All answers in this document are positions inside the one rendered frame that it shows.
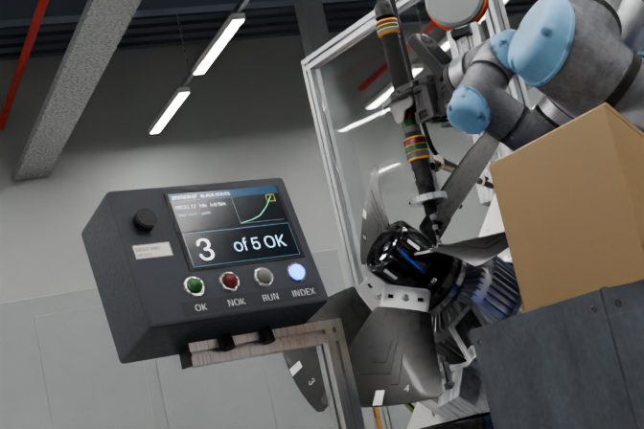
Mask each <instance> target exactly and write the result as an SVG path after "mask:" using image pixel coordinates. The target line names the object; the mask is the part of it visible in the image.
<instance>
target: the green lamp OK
mask: <svg viewBox="0 0 644 429"><path fill-rule="evenodd" d="M183 286H184V289H185V291H186V292H187V293H188V294H189V295H191V296H193V297H198V296H200V295H201V294H202V293H203V291H204V283H203V281H202V280H201V279H199V278H198V277H189V278H187V279H186V280H185V281H184V283H183Z"/></svg>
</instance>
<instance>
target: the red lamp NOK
mask: <svg viewBox="0 0 644 429"><path fill-rule="evenodd" d="M219 283H220V285H221V287H222V288H223V289H225V290H226V291H230V292H233V291H236V290H237V289H238V288H239V286H240V280H239V278H238V277H237V276H236V275H235V274H234V273H232V272H224V273H223V274H221V275H220V277H219Z"/></svg>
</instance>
